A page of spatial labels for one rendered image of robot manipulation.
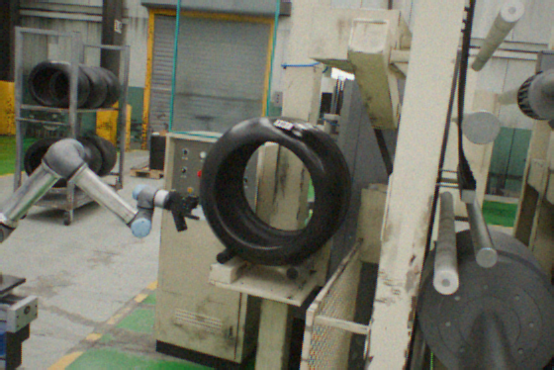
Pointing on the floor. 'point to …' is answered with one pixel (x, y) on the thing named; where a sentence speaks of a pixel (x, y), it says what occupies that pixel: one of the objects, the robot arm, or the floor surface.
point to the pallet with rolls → (153, 157)
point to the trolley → (55, 73)
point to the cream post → (290, 179)
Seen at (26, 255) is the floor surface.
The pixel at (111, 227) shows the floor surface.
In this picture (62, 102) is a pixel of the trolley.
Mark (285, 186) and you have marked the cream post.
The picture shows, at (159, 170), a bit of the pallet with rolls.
